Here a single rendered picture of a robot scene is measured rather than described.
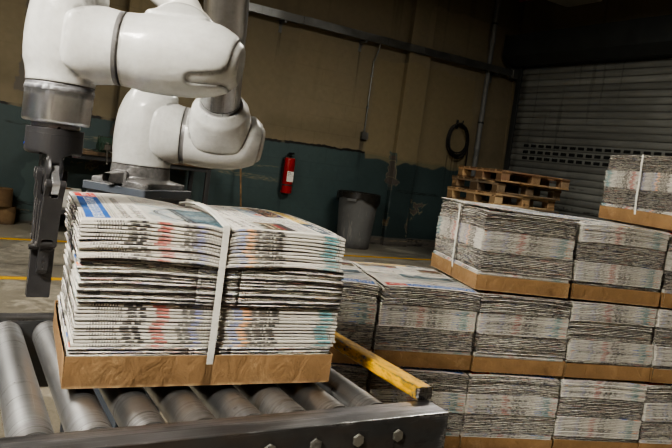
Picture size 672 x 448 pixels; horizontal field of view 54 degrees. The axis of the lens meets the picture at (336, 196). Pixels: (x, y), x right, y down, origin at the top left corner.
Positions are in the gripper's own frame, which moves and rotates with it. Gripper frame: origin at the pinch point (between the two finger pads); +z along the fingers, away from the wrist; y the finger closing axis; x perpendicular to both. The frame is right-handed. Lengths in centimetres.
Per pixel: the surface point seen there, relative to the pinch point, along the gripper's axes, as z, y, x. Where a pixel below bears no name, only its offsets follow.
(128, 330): 4.8, -12.7, -9.9
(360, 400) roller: 13.5, -20.6, -42.6
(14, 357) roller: 13.1, 2.6, 1.7
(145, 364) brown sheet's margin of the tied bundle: 9.2, -13.6, -12.4
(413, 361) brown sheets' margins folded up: 31, 41, -102
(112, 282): -1.6, -12.9, -7.1
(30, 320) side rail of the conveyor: 13.1, 21.8, -2.2
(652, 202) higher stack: -21, 29, -178
